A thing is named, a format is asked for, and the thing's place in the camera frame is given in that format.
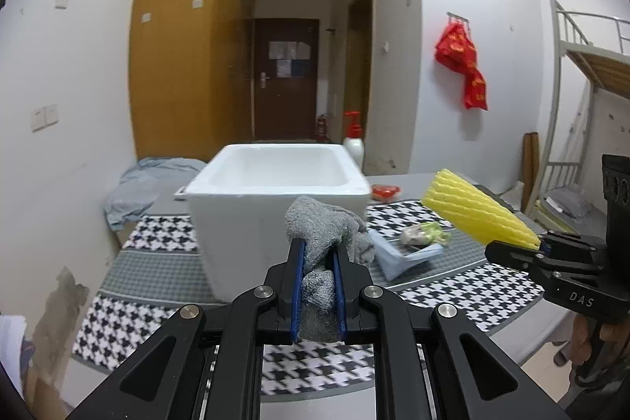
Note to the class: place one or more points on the dark brown door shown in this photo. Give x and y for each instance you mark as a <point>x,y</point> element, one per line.
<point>285,105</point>

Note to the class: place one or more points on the crumpled light blue cloth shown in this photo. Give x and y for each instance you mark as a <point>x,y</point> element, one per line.
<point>142,188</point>

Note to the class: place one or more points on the white pump bottle red cap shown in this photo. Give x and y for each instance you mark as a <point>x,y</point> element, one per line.
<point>353,149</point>

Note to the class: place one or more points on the white paper notices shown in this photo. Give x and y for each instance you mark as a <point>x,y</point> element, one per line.
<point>290,50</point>

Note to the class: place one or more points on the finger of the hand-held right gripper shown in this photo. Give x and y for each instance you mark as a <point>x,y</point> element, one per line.
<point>512,255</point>
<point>571,240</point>

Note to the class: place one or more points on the metal bunk bed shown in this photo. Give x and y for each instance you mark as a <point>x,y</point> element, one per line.
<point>598,65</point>

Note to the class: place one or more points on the grey pillow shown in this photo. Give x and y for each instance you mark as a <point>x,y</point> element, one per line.
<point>568,203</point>

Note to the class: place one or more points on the yellow foam net sleeve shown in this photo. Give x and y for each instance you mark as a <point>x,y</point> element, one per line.
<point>472,208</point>

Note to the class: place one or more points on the metal wall hook rack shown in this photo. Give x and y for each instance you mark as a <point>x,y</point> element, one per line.
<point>457,17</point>

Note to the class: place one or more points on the grey sock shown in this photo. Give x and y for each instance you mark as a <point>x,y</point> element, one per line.
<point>320,228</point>

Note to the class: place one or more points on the wooden wardrobe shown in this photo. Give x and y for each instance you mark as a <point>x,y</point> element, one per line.
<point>187,56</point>

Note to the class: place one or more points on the red snack packet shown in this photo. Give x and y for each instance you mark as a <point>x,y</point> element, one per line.
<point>385,192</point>

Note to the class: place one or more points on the blue paper notice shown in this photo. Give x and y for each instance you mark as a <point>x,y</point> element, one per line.
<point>291,69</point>

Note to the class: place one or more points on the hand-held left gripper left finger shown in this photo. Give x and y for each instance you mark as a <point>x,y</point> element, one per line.
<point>297,292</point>

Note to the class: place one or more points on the houndstooth printed cloth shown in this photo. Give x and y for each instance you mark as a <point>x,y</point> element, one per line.
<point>147,321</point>

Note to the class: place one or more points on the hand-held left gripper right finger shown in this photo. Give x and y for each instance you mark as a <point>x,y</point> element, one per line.
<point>339,297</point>

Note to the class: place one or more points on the white foam box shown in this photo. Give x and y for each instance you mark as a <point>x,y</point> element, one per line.
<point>236,233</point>

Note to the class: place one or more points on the person's right hand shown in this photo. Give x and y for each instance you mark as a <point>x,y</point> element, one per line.
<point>580,343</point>

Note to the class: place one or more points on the double wall socket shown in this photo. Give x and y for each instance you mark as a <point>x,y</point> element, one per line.
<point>44,117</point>

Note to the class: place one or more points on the red plastic bag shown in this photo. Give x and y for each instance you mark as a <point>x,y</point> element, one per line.
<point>455,48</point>
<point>476,91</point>

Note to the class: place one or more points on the red fire extinguisher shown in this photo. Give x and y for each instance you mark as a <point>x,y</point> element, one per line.
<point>322,129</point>

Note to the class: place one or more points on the wooden boards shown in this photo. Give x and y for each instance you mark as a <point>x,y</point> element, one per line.
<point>530,164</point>

